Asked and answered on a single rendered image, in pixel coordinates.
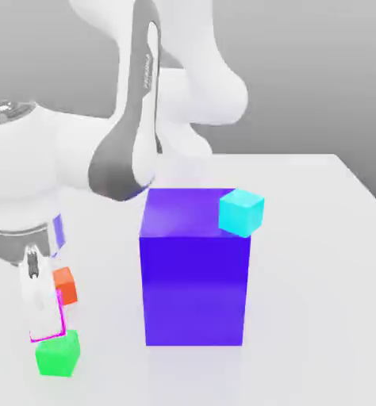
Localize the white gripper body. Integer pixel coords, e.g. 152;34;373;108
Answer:
18;244;64;339

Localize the small magenta cube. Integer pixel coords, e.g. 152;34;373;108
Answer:
29;287;67;344

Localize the small orange cube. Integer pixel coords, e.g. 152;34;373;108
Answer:
52;266;79;306

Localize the small green cube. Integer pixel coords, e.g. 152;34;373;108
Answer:
34;328;82;378

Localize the small cyan cube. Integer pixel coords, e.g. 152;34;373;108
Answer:
217;188;266;239

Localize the large blue box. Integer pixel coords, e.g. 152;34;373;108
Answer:
138;187;251;347

